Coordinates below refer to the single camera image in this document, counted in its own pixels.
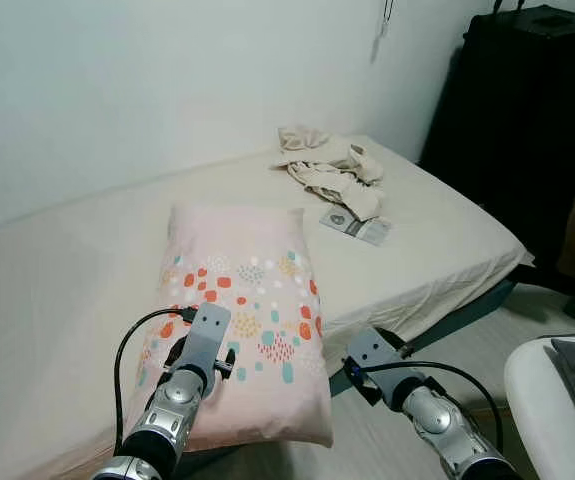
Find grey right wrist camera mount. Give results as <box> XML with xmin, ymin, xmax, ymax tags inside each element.
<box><xmin>344</xmin><ymin>325</ymin><xmax>410</xmax><ymax>404</ymax></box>

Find large black case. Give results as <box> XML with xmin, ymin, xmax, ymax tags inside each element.
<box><xmin>419</xmin><ymin>3</ymin><xmax>575</xmax><ymax>273</ymax></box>

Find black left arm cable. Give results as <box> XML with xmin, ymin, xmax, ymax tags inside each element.
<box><xmin>114</xmin><ymin>306</ymin><xmax>201</xmax><ymax>446</ymax></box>

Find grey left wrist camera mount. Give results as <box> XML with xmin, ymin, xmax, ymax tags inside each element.
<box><xmin>172</xmin><ymin>302</ymin><xmax>234</xmax><ymax>373</ymax></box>

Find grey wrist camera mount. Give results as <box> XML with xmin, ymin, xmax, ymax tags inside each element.
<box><xmin>172</xmin><ymin>302</ymin><xmax>234</xmax><ymax>373</ymax></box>
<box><xmin>344</xmin><ymin>325</ymin><xmax>410</xmax><ymax>404</ymax></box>

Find white plastic shell chair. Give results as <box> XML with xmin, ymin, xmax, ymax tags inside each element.
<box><xmin>504</xmin><ymin>337</ymin><xmax>575</xmax><ymax>480</ymax></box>

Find hanging wall cord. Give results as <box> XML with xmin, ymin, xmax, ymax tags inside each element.
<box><xmin>371</xmin><ymin>0</ymin><xmax>394</xmax><ymax>67</ymax></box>

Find crumpled beige clothes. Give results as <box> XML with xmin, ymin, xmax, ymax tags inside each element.
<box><xmin>270</xmin><ymin>124</ymin><xmax>387</xmax><ymax>224</ymax></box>

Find pink patterned pillow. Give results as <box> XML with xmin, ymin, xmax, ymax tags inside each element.
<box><xmin>130</xmin><ymin>202</ymin><xmax>337</xmax><ymax>453</ymax></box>

